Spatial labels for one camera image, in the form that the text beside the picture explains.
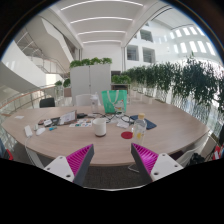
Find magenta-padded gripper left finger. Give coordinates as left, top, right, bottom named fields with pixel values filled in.
left=43, top=143, right=95, bottom=187

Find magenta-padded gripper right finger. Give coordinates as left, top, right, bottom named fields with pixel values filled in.
left=130, top=142, right=184, bottom=185

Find clear drink bottle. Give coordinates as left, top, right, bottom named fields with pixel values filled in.
left=132, top=113, right=148, bottom=146

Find flat round red coaster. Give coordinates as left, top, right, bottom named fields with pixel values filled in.
left=120, top=131, right=134, bottom=140

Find dark blue keyboard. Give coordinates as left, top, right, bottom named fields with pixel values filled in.
left=129, top=114, right=158, bottom=131

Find printed sticker sheet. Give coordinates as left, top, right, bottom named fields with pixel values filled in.
left=68, top=119, right=93, bottom=129

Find white mug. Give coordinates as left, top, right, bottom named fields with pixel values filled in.
left=92, top=118, right=108, bottom=138

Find open white booklet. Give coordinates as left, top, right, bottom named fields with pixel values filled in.
left=56, top=110, right=78, bottom=127

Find white power strip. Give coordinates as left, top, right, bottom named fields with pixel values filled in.
left=23, top=125, right=34, bottom=138

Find clear shaker bottle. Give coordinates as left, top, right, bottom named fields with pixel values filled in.
left=89, top=93, right=100, bottom=114

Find white chair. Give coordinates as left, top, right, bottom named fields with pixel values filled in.
left=75, top=93, right=93, bottom=107

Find black chair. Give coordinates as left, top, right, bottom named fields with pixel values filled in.
left=39, top=97, right=56, bottom=109

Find green tote bag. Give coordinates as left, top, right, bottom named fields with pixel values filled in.
left=101, top=89, right=128, bottom=115

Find small green railing planter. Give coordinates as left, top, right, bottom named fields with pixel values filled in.
left=54, top=79, right=71, bottom=89

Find tall white cabinet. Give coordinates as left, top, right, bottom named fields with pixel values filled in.
left=69, top=63, right=112, bottom=106

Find low green planter shelf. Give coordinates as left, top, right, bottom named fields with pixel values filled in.
left=111, top=74, right=132, bottom=86

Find row of green potted trees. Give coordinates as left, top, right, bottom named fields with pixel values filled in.
left=124, top=56, right=224, bottom=116

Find green plants in cabinet planter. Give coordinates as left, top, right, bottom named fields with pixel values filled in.
left=69, top=57, right=113, bottom=69

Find black cable tangle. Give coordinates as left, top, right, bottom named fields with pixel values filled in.
left=96, top=112, right=134, bottom=124

